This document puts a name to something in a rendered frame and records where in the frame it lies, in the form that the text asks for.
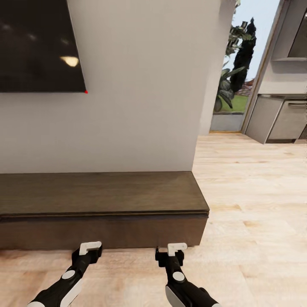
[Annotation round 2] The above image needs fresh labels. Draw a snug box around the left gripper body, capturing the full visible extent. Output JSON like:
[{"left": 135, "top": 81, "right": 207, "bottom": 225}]
[{"left": 72, "top": 249, "right": 98, "bottom": 269}]

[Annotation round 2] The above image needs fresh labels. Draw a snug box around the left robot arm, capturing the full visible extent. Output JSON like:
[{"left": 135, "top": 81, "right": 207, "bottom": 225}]
[{"left": 25, "top": 241, "right": 102, "bottom": 307}]

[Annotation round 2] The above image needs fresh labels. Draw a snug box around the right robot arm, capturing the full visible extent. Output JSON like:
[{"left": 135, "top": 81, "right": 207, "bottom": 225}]
[{"left": 155, "top": 243, "right": 223, "bottom": 307}]

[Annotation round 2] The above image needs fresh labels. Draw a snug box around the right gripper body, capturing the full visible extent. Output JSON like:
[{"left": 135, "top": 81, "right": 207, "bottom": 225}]
[{"left": 156, "top": 251, "right": 183, "bottom": 269}]

